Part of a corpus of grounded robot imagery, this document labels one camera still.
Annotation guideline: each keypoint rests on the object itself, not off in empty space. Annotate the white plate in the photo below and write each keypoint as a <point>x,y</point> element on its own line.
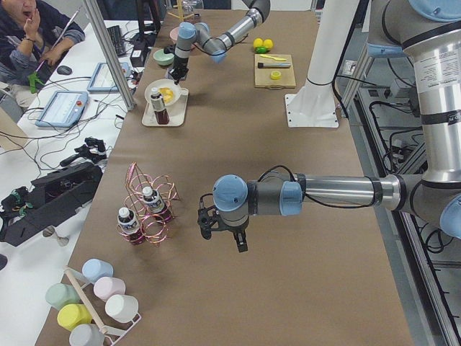
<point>163,83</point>

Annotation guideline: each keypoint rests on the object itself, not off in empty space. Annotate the lemon half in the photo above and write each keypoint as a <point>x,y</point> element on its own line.
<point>275,75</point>

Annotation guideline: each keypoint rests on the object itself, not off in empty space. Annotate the grey folded cloth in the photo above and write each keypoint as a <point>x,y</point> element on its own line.
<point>170,74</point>

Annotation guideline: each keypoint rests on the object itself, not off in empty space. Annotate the green lime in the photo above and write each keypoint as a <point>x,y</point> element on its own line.
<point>261,50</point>

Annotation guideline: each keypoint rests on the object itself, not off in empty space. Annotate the pink cup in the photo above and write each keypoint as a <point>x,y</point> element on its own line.
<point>106,287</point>

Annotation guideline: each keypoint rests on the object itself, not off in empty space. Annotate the grey cup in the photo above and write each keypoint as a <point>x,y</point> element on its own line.
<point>86,335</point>

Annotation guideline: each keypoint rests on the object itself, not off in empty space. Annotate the near teach pendant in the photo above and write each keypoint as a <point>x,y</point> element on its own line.
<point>63,110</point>

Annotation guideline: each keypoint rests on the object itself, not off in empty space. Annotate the yellow plastic knife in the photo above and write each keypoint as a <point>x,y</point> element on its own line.
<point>274,58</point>

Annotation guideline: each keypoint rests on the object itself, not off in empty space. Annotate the yellow cup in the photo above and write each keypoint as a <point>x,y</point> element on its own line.
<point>72,315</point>

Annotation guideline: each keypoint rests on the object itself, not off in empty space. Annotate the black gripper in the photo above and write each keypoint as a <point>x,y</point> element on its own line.
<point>179,65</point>
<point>235,232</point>

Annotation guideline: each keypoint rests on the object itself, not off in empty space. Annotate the yellow lemon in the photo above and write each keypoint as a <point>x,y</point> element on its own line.
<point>258,43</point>
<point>268,44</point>

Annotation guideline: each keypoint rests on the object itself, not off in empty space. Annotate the pink bowl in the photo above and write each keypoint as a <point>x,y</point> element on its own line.
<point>174,33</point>

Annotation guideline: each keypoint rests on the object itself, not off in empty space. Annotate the computer mouse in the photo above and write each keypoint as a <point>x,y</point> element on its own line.
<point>64,70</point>

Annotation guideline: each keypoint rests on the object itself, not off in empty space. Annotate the aluminium frame post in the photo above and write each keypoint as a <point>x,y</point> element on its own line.
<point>96,19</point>

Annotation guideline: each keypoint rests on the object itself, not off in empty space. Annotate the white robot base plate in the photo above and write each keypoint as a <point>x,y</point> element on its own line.
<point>307,111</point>

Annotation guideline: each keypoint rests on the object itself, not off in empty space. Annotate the white cup rack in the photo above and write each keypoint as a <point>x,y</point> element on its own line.
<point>112,330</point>

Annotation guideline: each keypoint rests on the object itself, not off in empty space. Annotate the tea bottle on tray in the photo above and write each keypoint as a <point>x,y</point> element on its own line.
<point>159,107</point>

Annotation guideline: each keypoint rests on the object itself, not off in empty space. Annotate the green cup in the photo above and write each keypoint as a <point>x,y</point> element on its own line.
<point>60,295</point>

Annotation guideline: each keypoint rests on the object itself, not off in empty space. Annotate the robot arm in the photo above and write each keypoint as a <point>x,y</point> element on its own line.
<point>429,33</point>
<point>216,47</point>

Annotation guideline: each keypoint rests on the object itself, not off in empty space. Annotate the blue cup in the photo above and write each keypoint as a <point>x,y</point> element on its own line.
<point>94,269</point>

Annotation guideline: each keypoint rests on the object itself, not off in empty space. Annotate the green bowl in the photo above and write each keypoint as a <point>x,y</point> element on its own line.
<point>162,58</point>

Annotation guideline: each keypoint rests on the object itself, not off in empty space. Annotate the wooden cutting board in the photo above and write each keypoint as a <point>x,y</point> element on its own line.
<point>262,75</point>

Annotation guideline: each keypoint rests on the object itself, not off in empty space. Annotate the white camera pole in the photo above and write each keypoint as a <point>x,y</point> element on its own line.
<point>337,24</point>

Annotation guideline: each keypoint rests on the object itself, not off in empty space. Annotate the far teach pendant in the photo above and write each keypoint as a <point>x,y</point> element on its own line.
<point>101,80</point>

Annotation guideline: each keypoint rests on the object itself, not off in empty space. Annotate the glazed donut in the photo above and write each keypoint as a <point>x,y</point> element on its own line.
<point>167,94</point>

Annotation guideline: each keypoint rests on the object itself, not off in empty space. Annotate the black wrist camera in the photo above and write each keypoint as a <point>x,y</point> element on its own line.
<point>170,49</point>

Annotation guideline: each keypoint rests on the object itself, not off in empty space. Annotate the person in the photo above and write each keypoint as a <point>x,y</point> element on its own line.
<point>33,32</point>

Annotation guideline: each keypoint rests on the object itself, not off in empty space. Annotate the copper wire bottle rack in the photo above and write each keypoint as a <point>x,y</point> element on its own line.
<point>147,209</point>

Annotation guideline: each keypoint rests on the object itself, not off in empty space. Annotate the tea bottle in rack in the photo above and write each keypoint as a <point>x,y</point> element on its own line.
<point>156,205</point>
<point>130,227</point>

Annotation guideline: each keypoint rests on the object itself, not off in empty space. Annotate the white cup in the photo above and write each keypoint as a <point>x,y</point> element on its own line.
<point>122,308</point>

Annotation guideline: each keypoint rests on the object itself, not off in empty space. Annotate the black keyboard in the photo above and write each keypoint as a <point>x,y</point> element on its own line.
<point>115,36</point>

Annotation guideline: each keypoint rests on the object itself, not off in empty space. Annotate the steel muddler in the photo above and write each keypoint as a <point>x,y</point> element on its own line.
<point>273,65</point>

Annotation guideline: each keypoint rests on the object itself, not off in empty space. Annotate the teach pendant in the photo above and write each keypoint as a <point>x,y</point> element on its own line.
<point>63,110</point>
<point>101,80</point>

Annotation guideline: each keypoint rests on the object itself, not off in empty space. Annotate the white rabbit tray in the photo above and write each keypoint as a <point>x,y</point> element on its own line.
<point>176,111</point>

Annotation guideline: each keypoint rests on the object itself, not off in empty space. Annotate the lower yellow lemon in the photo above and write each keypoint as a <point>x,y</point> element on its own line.
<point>258,43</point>

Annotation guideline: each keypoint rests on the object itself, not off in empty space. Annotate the black equipment case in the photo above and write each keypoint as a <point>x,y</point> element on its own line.
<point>54,199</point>

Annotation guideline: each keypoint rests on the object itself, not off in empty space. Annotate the upper yellow lemon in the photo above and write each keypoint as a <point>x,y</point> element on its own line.
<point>268,44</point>

